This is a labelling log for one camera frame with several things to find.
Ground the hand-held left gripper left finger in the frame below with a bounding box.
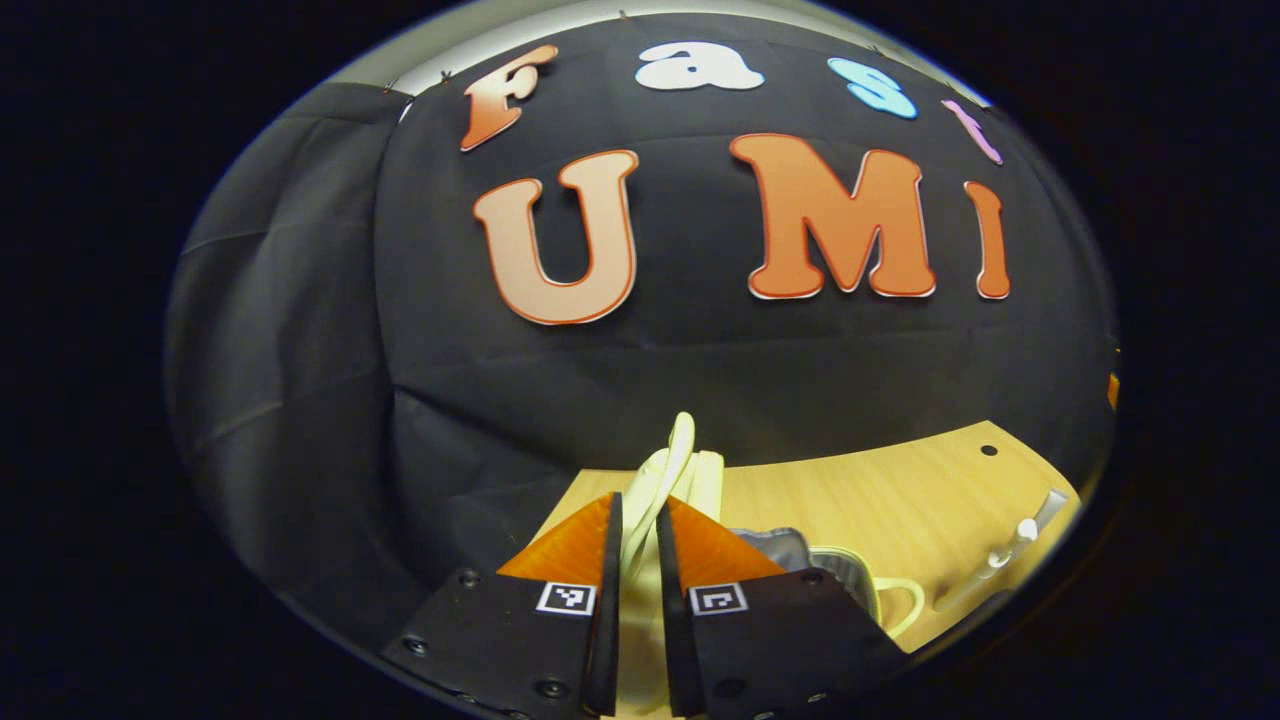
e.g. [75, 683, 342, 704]
[380, 490, 626, 720]

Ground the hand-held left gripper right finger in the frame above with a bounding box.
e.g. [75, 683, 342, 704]
[655, 495, 911, 720]

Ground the pale yellow small suitcase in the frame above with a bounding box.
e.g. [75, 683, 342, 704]
[612, 412, 926, 720]

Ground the white pump bottle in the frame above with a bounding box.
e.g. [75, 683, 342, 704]
[932, 487, 1071, 613]

